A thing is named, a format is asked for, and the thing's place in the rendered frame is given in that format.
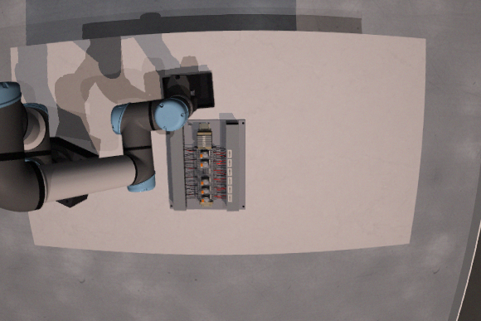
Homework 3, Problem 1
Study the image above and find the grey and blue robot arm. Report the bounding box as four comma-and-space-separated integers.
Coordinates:
0, 81, 191, 212

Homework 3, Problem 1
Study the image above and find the grey relay with orange button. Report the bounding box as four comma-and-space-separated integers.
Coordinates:
200, 150, 209, 159
201, 186, 210, 195
201, 177, 210, 186
201, 194, 210, 203
200, 159, 209, 168

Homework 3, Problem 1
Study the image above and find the grey relay panel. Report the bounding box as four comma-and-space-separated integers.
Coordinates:
166, 119, 245, 212

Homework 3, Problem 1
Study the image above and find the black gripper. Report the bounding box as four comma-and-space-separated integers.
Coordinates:
168, 75, 197, 115

